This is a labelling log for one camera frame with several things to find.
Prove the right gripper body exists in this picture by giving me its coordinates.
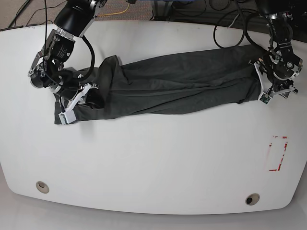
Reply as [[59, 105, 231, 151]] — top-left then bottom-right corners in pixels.
[[57, 82, 80, 102]]

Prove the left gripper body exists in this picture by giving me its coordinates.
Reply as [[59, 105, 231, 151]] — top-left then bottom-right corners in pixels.
[[263, 73, 284, 88]]

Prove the dark grey t-shirt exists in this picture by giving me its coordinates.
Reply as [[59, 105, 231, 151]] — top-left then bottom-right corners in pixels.
[[54, 44, 272, 125]]

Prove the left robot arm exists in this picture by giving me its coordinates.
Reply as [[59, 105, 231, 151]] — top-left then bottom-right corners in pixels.
[[235, 0, 303, 104]]

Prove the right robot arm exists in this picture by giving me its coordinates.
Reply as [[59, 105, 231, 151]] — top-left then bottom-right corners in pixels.
[[28, 0, 106, 109]]

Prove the red tape rectangle marking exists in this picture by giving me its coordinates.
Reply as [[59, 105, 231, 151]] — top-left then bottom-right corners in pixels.
[[266, 136, 289, 172]]

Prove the yellow cable on floor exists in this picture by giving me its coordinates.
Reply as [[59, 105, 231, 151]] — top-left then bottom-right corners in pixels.
[[98, 3, 131, 17]]

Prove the left table cable grommet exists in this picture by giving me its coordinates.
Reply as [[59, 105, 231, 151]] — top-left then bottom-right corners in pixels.
[[36, 181, 49, 194]]

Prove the table cable grommet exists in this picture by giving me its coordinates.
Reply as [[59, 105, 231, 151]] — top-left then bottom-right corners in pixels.
[[36, 181, 49, 194], [245, 193, 260, 206]]

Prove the right table cable grommet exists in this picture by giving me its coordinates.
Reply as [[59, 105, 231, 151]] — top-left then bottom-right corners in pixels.
[[245, 193, 260, 206]]

